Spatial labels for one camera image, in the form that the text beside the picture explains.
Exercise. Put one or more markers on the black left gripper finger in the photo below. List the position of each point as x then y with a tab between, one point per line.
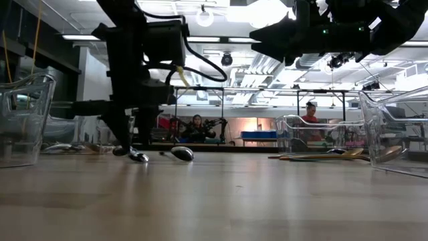
118	134
148	127

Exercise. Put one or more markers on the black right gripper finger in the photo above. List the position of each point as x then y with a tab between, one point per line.
281	28
281	48

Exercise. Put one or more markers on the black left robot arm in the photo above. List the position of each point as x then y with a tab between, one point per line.
122	10

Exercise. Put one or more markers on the black bystander robot arm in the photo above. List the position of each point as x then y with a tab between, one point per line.
219	124
175	129

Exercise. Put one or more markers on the black ceiling track light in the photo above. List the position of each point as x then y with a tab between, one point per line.
337	62

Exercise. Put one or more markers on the person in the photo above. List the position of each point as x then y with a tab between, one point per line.
309	115
197	129

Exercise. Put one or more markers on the clear plastic bin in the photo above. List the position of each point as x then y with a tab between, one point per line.
60	134
394	134
26	127
317	134

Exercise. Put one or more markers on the black beam with light strips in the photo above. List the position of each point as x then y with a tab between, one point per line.
207	39

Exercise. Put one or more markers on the blue storage tote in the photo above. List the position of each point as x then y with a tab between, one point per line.
259	134

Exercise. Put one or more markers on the utensils pile right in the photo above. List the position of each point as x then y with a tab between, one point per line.
389	154

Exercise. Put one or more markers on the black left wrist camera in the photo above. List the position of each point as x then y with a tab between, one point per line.
164	41

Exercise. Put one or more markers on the black ceiling camera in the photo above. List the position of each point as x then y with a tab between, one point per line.
226	59

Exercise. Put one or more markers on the black gantry frame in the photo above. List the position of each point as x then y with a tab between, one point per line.
200	88
321	90

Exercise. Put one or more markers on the black aluminium table frame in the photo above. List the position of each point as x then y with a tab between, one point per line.
234	148

